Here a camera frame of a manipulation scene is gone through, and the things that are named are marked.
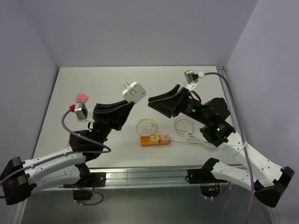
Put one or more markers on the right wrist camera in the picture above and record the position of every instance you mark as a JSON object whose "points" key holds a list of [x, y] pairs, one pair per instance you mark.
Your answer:
{"points": [[193, 79]]}

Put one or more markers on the pink square charger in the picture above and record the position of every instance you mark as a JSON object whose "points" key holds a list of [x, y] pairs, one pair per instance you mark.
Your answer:
{"points": [[81, 98]]}

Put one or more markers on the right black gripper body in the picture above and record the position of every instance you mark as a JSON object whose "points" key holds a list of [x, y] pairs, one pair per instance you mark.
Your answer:
{"points": [[193, 109]]}

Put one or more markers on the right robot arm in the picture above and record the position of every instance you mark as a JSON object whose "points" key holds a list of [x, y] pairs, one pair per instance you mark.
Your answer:
{"points": [[267, 180]]}

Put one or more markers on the orange power strip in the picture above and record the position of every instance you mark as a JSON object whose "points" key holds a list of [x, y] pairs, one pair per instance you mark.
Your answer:
{"points": [[146, 142]]}

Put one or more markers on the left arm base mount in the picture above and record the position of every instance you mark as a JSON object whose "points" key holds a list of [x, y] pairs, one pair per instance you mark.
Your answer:
{"points": [[85, 189]]}

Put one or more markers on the white square charger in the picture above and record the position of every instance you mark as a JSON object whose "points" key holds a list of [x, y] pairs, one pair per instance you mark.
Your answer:
{"points": [[133, 92]]}

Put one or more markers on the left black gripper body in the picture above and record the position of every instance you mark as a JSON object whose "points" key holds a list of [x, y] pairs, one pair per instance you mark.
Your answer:
{"points": [[100, 131]]}

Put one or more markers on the yellow plug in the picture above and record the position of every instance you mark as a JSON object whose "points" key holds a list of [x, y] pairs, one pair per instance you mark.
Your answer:
{"points": [[154, 139]]}

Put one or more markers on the aluminium rail frame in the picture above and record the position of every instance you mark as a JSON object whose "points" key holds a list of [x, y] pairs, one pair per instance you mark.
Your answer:
{"points": [[129, 165]]}

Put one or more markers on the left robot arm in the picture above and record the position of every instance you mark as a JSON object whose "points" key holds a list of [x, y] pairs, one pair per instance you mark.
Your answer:
{"points": [[20, 179]]}

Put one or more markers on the pink plug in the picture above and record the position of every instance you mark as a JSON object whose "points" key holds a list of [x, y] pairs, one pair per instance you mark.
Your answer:
{"points": [[164, 138]]}

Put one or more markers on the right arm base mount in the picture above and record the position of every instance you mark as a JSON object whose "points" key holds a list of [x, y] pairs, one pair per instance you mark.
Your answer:
{"points": [[203, 175]]}

